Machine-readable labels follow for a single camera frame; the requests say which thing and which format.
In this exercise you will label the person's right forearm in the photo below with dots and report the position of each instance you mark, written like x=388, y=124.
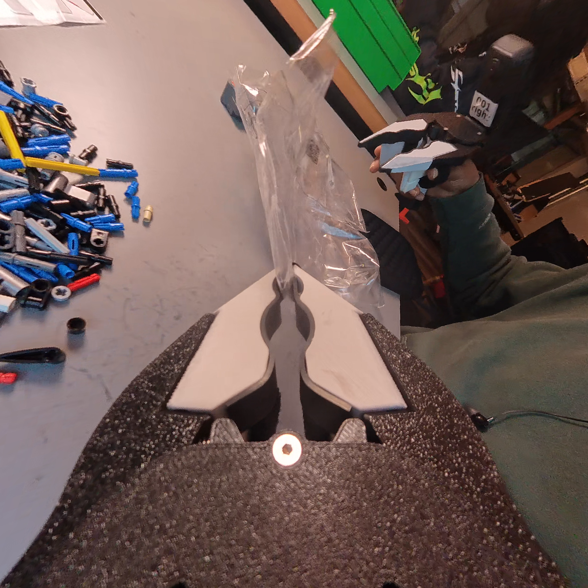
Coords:
x=478, y=248

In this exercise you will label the person's right hand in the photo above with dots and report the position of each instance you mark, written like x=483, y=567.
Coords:
x=409, y=179

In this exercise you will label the person's torso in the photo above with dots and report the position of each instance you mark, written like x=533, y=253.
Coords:
x=524, y=441

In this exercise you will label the wood-edged table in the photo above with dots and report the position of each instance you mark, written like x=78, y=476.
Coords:
x=322, y=64

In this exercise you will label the grey desk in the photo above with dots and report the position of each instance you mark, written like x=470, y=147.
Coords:
x=184, y=276

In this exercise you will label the black curved beam brick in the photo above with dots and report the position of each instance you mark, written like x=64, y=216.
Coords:
x=32, y=356

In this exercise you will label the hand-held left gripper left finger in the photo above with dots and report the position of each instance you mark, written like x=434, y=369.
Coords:
x=225, y=363

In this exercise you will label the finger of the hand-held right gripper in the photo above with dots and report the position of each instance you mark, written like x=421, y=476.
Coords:
x=418, y=158
x=395, y=136

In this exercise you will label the pile of small building bricks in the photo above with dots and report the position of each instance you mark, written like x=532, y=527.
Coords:
x=55, y=211

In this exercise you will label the green plastic crate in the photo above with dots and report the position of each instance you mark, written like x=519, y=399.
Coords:
x=372, y=37

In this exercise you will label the clear plastic bag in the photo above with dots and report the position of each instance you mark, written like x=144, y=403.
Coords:
x=308, y=175

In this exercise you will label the clear sticker sheet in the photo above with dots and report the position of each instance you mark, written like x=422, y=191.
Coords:
x=50, y=11

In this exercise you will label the black earphone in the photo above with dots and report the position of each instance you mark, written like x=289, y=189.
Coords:
x=482, y=421

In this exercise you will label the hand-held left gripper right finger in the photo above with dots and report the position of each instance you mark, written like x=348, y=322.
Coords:
x=354, y=363

